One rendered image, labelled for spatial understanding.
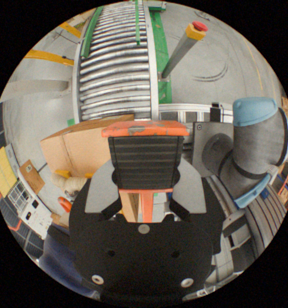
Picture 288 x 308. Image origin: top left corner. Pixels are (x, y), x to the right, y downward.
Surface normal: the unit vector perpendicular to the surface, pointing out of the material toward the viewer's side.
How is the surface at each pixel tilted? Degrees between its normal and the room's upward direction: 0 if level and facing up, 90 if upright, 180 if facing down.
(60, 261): 78
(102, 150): 0
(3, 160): 90
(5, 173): 91
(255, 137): 60
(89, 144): 0
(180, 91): 0
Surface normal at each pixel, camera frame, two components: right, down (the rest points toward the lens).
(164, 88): -0.02, 0.46
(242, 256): -0.79, -0.55
